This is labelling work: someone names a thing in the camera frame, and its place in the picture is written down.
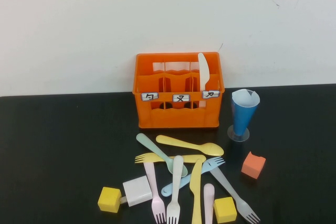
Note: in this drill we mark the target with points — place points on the yellow plastic fork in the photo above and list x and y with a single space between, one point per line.
147 157

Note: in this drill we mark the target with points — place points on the white plastic knife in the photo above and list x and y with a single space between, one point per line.
203 72

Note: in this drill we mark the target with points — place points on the paper label reading 勺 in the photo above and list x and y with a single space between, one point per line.
149 96

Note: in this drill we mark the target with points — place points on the light blue plastic fork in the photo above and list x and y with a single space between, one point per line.
210 165

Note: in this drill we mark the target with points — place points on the orange foam cube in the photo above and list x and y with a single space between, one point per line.
253 166

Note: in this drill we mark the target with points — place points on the paper label reading 叉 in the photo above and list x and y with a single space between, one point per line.
181 98

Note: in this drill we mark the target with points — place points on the pink plastic fork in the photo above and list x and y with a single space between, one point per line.
152 182

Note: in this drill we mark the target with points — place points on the orange plastic cutlery holder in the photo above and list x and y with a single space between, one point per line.
178 119

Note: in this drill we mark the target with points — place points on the mint green plastic spoon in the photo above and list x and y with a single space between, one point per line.
149 142

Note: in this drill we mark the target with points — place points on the paper label reading 刀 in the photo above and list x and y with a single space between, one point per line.
210 94

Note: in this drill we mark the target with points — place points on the yellow plastic spoon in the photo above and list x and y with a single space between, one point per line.
183 144

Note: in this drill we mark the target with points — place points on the clear round cone stand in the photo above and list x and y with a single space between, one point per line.
232 133

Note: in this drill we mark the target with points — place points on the blue paper cone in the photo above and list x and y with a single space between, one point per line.
244 116

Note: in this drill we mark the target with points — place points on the translucent grey plastic fork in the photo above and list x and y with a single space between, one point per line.
231 192

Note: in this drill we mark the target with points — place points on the white USB wall charger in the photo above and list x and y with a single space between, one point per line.
137 190

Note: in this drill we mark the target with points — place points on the yellow plastic knife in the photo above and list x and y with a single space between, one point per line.
196 187

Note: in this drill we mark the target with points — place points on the white plastic fork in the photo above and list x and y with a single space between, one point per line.
176 182

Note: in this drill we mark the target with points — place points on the yellow foam cube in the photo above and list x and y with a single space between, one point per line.
225 209
109 200

